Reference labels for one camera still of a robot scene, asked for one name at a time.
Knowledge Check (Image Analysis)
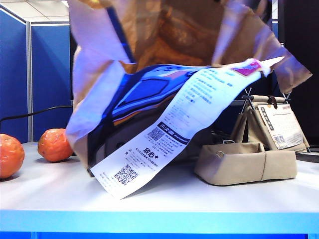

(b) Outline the long white printed receipt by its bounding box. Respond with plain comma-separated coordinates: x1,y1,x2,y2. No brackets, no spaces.
90,56,285,200

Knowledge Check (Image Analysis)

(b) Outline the brown printed paper bag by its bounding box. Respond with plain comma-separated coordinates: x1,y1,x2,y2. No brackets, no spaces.
66,0,314,178

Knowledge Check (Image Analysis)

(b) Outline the orange fruit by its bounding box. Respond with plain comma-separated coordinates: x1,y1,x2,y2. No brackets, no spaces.
0,133,25,180
37,128,75,163

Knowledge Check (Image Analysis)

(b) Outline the beige fabric tray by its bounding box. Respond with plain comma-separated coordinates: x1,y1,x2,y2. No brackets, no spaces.
194,141,298,186

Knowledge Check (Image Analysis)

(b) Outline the beige fabric tent organizer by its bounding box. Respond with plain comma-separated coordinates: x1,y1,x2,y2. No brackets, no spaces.
230,87,312,153

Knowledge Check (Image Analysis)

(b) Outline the blue office partition panel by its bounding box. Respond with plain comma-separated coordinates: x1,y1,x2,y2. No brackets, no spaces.
0,7,27,144
31,24,73,141

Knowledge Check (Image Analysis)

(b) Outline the white desk calendar card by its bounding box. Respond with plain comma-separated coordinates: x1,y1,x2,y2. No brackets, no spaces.
257,103,304,151

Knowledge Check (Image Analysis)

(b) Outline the black monitor stand base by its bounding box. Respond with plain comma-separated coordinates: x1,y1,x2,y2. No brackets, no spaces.
296,147,319,163

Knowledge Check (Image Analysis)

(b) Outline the black HSD monitor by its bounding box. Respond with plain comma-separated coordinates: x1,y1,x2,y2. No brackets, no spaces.
278,0,319,149

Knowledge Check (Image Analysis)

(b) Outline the black cable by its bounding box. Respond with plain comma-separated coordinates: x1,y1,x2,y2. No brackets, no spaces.
0,106,73,125

